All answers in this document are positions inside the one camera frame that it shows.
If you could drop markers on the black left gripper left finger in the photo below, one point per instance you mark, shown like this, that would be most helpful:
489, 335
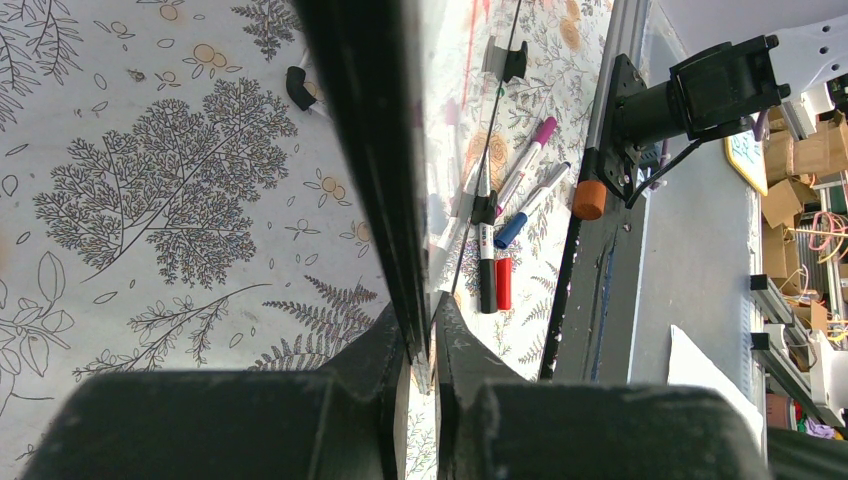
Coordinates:
363, 434

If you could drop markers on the white black-framed whiteboard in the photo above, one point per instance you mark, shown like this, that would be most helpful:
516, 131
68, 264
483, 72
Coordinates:
410, 88

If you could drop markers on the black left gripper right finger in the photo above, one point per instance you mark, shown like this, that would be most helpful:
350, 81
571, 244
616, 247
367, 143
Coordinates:
463, 364

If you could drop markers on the blue whiteboard marker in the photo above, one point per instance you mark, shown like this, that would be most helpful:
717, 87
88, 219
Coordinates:
511, 230

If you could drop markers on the black whiteboard marker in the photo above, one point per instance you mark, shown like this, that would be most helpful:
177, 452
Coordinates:
484, 217

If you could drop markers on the background clutter shelf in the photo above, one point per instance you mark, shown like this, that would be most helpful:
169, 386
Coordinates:
799, 283

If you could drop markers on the small brown block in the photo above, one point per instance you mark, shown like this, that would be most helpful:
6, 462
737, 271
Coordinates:
589, 200

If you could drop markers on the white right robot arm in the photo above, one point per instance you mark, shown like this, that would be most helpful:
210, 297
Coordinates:
708, 95

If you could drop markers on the red marker cap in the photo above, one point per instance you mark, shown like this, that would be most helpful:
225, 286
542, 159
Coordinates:
503, 277

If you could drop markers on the pink whiteboard marker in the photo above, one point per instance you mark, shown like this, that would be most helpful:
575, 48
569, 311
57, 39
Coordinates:
520, 170

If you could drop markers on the floral table mat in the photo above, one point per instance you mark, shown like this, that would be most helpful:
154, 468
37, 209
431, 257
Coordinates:
173, 194

